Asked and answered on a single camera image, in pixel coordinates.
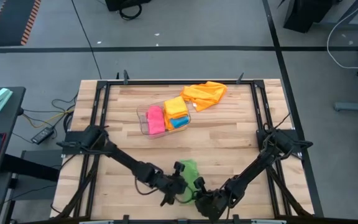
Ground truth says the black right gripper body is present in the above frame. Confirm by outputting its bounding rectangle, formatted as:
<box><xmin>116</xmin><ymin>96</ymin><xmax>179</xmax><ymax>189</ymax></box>
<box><xmin>194</xmin><ymin>189</ymin><xmax>230</xmax><ymax>220</ymax></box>

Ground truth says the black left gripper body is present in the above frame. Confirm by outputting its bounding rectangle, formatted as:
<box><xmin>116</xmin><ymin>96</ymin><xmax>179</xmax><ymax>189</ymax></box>
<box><xmin>156</xmin><ymin>175</ymin><xmax>189</xmax><ymax>207</ymax></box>

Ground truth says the green microfiber towel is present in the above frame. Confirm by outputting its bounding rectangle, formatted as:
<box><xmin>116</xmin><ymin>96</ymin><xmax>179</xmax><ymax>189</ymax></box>
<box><xmin>178</xmin><ymin>159</ymin><xmax>201</xmax><ymax>205</ymax></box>

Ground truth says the orange microfiber towel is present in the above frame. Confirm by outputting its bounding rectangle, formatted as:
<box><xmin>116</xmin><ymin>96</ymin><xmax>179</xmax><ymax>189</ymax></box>
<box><xmin>163</xmin><ymin>96</ymin><xmax>190</xmax><ymax>121</ymax></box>
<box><xmin>180</xmin><ymin>81</ymin><xmax>229</xmax><ymax>113</ymax></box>
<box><xmin>163</xmin><ymin>114</ymin><xmax>175</xmax><ymax>131</ymax></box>

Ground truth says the blue microfiber towel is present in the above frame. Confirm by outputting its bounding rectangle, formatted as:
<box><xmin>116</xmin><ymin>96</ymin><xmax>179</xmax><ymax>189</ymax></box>
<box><xmin>169</xmin><ymin>115</ymin><xmax>190</xmax><ymax>129</ymax></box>

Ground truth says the pink microfiber towel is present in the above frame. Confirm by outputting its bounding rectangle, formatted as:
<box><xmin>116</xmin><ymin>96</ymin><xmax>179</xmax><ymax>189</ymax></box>
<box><xmin>145</xmin><ymin>105</ymin><xmax>167</xmax><ymax>136</ymax></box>

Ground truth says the clear plastic bin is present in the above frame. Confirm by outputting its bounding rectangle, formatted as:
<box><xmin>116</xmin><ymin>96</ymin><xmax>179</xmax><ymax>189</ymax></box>
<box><xmin>136</xmin><ymin>95</ymin><xmax>193</xmax><ymax>140</ymax></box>

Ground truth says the black power adapter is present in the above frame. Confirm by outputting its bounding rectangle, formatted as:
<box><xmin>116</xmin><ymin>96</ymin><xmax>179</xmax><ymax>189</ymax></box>
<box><xmin>30</xmin><ymin>126</ymin><xmax>55</xmax><ymax>146</ymax></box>

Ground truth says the grey table foot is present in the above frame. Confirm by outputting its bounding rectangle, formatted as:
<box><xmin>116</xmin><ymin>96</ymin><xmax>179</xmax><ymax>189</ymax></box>
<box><xmin>333</xmin><ymin>101</ymin><xmax>358</xmax><ymax>113</ymax></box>

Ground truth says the black equipment on stand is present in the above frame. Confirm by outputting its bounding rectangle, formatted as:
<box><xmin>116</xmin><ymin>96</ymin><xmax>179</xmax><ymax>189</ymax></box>
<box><xmin>283</xmin><ymin>0</ymin><xmax>358</xmax><ymax>34</ymax></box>

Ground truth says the black orange-striped floor mat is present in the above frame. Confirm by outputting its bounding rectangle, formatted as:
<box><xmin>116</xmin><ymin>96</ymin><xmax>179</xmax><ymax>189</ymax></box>
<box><xmin>0</xmin><ymin>0</ymin><xmax>42</xmax><ymax>48</ymax></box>

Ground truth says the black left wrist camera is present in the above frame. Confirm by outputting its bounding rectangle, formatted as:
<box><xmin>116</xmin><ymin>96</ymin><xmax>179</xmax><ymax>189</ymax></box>
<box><xmin>173</xmin><ymin>161</ymin><xmax>186</xmax><ymax>174</ymax></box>

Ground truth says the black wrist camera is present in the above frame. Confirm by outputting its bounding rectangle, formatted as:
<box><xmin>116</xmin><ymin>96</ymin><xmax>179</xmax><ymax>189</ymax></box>
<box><xmin>173</xmin><ymin>161</ymin><xmax>186</xmax><ymax>174</ymax></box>
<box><xmin>193</xmin><ymin>176</ymin><xmax>206</xmax><ymax>189</ymax></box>

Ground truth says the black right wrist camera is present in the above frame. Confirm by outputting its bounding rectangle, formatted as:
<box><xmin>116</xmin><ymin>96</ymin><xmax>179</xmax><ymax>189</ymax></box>
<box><xmin>193</xmin><ymin>176</ymin><xmax>206</xmax><ymax>189</ymax></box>

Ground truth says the black aluminium table frame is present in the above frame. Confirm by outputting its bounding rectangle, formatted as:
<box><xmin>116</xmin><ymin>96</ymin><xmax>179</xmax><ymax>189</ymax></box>
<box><xmin>51</xmin><ymin>70</ymin><xmax>324</xmax><ymax>224</ymax></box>

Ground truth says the yellow wire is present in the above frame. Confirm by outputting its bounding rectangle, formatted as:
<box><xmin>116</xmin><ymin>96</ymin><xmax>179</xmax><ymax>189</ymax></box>
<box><xmin>22</xmin><ymin>108</ymin><xmax>74</xmax><ymax>129</ymax></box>

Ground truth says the thin black floor cable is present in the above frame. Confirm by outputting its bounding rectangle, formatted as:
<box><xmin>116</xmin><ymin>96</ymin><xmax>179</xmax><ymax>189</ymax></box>
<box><xmin>71</xmin><ymin>0</ymin><xmax>103</xmax><ymax>80</ymax></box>

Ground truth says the black equipment with cable loop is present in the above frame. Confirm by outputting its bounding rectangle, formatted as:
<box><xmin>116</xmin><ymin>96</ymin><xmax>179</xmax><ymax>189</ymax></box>
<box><xmin>104</xmin><ymin>0</ymin><xmax>152</xmax><ymax>21</ymax></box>

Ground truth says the white floor cable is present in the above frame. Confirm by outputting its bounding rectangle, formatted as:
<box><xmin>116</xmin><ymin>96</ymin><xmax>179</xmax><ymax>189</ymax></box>
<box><xmin>326</xmin><ymin>0</ymin><xmax>358</xmax><ymax>70</ymax></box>

